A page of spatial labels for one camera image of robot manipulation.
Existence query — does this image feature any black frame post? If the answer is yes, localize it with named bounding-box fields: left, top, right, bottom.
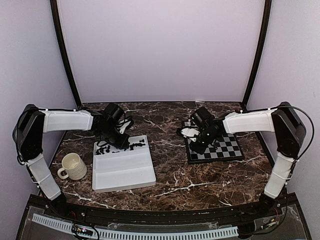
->
left=49, top=0, right=82, bottom=108
left=241, top=0, right=272, bottom=109

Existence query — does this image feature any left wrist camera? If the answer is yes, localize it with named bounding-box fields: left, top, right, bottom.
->
left=116, top=119, right=134, bottom=134

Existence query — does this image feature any black front rail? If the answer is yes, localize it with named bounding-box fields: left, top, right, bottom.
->
left=27, top=193, right=296, bottom=228

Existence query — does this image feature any black chess pieces cluster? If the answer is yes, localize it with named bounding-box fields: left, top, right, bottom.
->
left=95, top=145, right=111, bottom=155
left=129, top=139, right=146, bottom=151

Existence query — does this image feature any white plastic tray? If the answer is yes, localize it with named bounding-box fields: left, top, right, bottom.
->
left=92, top=135, right=157, bottom=193

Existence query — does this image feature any black chess pieces right cluster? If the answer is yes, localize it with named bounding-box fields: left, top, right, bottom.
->
left=129, top=139, right=146, bottom=151

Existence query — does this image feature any black grey chessboard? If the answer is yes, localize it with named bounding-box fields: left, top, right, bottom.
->
left=181, top=120, right=245, bottom=164

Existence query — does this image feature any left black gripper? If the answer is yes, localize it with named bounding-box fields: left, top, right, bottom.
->
left=97, top=124, right=130, bottom=150

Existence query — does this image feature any left black frame post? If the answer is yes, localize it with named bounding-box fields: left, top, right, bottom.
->
left=49, top=0, right=82, bottom=108

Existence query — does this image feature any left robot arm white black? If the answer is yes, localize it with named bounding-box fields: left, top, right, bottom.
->
left=12, top=103, right=134, bottom=218

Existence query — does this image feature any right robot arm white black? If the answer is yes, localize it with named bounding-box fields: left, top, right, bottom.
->
left=189, top=101, right=309, bottom=217

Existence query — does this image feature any right black frame post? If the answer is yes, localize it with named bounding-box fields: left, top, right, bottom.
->
left=241, top=0, right=272, bottom=109

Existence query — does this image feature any black chess pieces left cluster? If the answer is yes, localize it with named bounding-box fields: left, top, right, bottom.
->
left=95, top=145, right=111, bottom=155

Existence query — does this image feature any white cable duct strip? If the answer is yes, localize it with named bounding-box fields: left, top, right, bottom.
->
left=31, top=213, right=239, bottom=240

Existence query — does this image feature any cream ceramic mug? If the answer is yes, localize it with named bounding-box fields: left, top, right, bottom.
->
left=57, top=153, right=87, bottom=181

